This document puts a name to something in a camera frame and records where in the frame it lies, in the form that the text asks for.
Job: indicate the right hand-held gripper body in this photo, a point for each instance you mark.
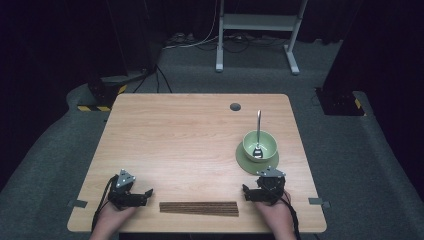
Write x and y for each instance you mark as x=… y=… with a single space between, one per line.
x=271 y=186

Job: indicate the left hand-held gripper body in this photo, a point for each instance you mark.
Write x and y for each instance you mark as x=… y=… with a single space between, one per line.
x=125 y=191

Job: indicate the green ceramic bowl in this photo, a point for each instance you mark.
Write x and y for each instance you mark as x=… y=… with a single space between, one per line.
x=268 y=141

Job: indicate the row of brown chopsticks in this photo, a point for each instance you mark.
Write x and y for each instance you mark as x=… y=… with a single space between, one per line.
x=200 y=208

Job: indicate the person's left hand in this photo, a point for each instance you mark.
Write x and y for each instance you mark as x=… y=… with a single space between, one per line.
x=116 y=216

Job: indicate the person's right hand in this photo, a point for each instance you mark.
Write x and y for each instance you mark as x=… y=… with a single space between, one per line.
x=275 y=216

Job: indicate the grey tape piece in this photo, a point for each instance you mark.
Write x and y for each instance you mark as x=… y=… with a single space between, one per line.
x=318 y=201
x=78 y=203

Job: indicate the metal spoon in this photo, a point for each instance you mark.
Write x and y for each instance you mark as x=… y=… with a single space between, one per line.
x=258 y=126

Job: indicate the black round table grommet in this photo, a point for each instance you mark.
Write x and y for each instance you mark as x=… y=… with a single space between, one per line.
x=235 y=107

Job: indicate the black stand with hazard tape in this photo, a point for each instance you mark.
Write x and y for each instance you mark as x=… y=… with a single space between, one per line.
x=106 y=90

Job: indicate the black stand base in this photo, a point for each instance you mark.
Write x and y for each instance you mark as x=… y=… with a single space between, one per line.
x=340 y=103

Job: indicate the white metal stand frame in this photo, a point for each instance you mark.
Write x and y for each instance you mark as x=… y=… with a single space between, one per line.
x=260 y=22

